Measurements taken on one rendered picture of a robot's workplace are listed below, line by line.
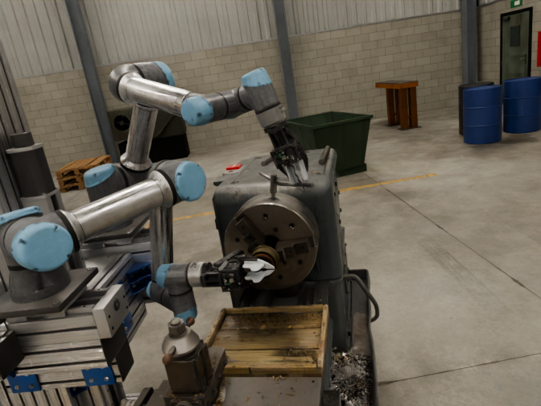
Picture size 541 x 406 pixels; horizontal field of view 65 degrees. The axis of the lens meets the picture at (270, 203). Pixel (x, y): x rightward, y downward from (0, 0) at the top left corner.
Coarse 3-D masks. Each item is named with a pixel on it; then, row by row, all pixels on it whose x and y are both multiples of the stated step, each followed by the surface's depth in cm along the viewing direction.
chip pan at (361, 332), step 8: (352, 280) 221; (360, 288) 212; (360, 296) 205; (360, 304) 198; (360, 312) 193; (368, 312) 192; (360, 320) 187; (368, 320) 186; (360, 328) 181; (360, 336) 176; (368, 336) 175; (360, 344) 171; (368, 344) 170; (360, 352) 166; (368, 352) 166
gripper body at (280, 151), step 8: (272, 128) 117; (280, 128) 115; (272, 136) 117; (280, 136) 117; (280, 144) 116; (288, 144) 117; (296, 144) 119; (272, 152) 116; (280, 152) 118; (288, 152) 116; (296, 152) 115; (280, 160) 117; (288, 160) 117; (296, 160) 116
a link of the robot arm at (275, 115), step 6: (276, 108) 115; (282, 108) 117; (258, 114) 116; (264, 114) 115; (270, 114) 114; (276, 114) 115; (282, 114) 116; (258, 120) 118; (264, 120) 115; (270, 120) 115; (276, 120) 115; (282, 120) 116; (264, 126) 117; (270, 126) 116
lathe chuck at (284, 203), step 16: (256, 208) 137; (272, 208) 136; (288, 208) 136; (304, 208) 144; (256, 224) 139; (272, 224) 138; (288, 224) 137; (304, 224) 136; (224, 240) 143; (240, 240) 142; (304, 256) 140; (288, 272) 143; (304, 272) 142; (272, 288) 146
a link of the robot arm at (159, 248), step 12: (156, 216) 136; (168, 216) 137; (156, 228) 136; (168, 228) 138; (156, 240) 137; (168, 240) 138; (156, 252) 137; (168, 252) 139; (156, 264) 138; (156, 288) 139; (156, 300) 140
